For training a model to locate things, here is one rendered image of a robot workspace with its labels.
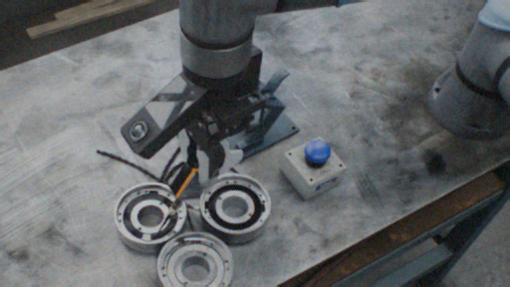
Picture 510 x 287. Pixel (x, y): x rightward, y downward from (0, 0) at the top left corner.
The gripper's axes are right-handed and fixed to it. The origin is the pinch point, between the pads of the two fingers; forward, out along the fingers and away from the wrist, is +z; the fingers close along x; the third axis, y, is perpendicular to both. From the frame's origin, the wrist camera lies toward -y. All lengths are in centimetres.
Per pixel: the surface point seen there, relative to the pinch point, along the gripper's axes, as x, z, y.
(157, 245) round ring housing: -1.8, 9.8, -7.3
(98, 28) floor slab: 137, 93, 41
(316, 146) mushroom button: -1.8, 5.8, 20.3
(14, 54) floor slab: 140, 93, 7
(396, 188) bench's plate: -11.3, 13.3, 30.9
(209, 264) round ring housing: -8.0, 10.3, -2.6
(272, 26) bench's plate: 30.3, 13.4, 37.0
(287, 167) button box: 0.0, 10.9, 17.1
